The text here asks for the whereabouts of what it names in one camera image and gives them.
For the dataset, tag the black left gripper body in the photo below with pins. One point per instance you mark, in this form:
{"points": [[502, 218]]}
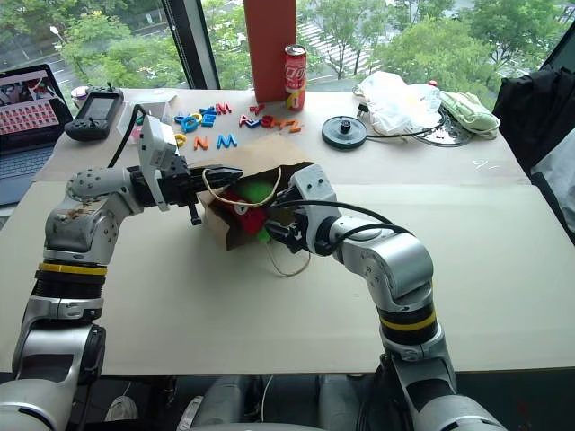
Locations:
{"points": [[176, 184]]}

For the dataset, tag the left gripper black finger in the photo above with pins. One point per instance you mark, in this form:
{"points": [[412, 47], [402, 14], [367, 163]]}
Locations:
{"points": [[215, 183], [220, 171]]}

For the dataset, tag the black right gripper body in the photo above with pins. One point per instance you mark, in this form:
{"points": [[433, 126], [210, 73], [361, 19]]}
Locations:
{"points": [[302, 231]]}

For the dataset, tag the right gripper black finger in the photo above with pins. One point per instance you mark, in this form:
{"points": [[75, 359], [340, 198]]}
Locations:
{"points": [[283, 197], [277, 232]]}

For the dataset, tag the green plush toy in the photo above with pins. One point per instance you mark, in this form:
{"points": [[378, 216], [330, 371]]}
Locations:
{"points": [[253, 189]]}

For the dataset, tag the red plush toy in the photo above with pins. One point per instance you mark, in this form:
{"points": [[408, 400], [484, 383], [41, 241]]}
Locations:
{"points": [[245, 217]]}

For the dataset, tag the brown paper bag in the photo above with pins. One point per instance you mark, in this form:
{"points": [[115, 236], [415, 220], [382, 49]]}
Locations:
{"points": [[265, 155]]}

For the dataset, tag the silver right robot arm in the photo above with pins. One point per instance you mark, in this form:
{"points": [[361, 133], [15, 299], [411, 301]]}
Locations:
{"points": [[395, 269]]}

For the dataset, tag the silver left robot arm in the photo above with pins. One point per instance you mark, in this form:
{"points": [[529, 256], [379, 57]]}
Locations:
{"points": [[85, 220]]}

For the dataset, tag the white plastic bag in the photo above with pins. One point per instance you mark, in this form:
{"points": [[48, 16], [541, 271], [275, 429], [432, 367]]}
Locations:
{"points": [[395, 101]]}

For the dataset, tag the black fabric bag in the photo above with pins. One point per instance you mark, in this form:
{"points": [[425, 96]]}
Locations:
{"points": [[530, 108]]}

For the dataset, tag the blue letter W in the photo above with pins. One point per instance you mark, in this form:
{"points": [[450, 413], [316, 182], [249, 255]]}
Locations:
{"points": [[227, 141]]}

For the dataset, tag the orange letter N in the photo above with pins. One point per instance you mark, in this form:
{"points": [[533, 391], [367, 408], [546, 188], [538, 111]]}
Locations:
{"points": [[201, 143]]}

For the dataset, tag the yellow round letter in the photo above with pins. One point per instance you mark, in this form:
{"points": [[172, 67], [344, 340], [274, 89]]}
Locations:
{"points": [[180, 139]]}

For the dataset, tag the blue letter E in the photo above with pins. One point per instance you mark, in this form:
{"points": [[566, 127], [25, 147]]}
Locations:
{"points": [[209, 120]]}

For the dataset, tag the red letter A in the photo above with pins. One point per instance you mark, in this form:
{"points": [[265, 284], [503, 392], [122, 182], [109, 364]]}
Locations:
{"points": [[245, 120]]}

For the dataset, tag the blue letter X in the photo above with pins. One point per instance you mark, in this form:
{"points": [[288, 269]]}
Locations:
{"points": [[207, 111]]}

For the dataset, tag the red letter M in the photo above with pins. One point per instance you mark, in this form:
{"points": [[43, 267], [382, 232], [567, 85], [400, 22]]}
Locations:
{"points": [[223, 108]]}

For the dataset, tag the blue letter D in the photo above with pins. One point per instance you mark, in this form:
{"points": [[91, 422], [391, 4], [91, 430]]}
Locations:
{"points": [[183, 119]]}

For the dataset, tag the orange letter Z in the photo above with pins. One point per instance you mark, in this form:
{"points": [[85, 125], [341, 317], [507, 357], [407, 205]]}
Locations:
{"points": [[294, 126]]}

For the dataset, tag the red letter Y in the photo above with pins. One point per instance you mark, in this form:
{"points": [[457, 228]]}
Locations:
{"points": [[257, 108]]}

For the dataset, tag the small white box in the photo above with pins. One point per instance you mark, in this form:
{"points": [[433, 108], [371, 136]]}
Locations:
{"points": [[155, 105]]}

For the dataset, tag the black round disc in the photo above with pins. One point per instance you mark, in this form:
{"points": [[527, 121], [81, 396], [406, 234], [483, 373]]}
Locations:
{"points": [[343, 132]]}

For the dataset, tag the beige paper table cover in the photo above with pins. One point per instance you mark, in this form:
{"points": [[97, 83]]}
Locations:
{"points": [[224, 314], [395, 161]]}

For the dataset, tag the black handheld controller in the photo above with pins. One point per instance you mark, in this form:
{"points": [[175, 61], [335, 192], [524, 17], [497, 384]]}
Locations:
{"points": [[96, 112]]}

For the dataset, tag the red soda can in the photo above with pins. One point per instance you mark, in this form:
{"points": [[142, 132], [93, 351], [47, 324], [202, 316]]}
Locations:
{"points": [[295, 76]]}

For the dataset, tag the orange-red upright box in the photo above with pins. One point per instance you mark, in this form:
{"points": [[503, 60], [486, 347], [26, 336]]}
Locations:
{"points": [[269, 49]]}

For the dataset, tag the open laptop computer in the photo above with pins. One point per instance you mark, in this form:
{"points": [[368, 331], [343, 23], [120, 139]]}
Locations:
{"points": [[27, 116]]}

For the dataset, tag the silver rounded robot body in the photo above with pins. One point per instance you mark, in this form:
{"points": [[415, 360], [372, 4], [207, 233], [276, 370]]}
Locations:
{"points": [[292, 404]]}

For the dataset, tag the light green cloth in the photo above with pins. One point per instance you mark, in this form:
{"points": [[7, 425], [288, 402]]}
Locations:
{"points": [[469, 112]]}

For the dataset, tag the white shoe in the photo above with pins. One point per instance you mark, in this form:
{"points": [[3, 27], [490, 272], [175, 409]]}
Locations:
{"points": [[122, 408]]}

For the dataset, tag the grey chair with white cloth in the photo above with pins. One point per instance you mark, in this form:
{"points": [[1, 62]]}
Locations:
{"points": [[559, 179]]}

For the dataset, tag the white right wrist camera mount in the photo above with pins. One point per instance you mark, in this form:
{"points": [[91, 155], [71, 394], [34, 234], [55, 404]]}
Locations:
{"points": [[314, 186]]}

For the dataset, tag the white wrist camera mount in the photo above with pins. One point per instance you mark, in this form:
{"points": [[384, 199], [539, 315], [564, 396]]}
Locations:
{"points": [[314, 186], [155, 143]]}

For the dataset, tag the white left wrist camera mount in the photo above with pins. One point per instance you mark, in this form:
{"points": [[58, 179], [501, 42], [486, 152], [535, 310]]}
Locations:
{"points": [[155, 143]]}

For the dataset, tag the black window frame post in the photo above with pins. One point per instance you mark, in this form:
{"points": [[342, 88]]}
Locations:
{"points": [[193, 45]]}

